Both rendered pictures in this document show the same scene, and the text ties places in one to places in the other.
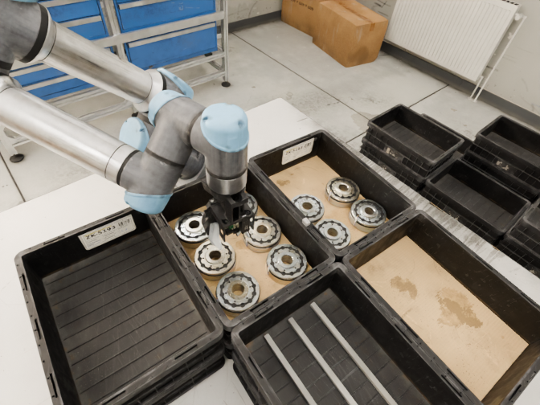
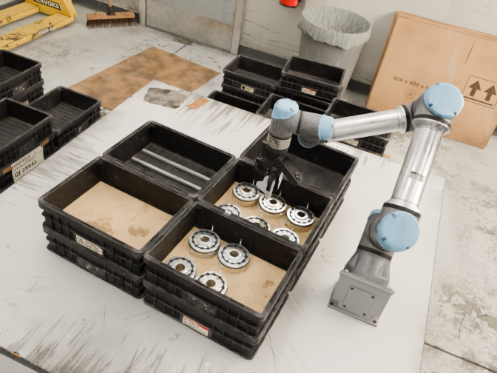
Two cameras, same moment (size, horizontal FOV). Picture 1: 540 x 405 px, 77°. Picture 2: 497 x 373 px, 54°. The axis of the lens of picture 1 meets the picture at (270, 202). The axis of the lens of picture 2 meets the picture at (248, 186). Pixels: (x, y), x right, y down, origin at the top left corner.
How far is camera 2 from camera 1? 1.73 m
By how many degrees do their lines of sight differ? 88
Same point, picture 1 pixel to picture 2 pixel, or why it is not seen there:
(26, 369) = not seen: hidden behind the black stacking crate
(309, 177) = (248, 300)
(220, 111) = (290, 103)
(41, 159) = not seen: outside the picture
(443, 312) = (108, 223)
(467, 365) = (95, 201)
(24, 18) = (420, 106)
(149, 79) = (398, 195)
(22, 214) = (424, 233)
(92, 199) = (403, 258)
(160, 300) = not seen: hidden behind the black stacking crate
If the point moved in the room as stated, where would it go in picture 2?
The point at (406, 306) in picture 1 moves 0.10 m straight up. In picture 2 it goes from (136, 220) to (136, 197)
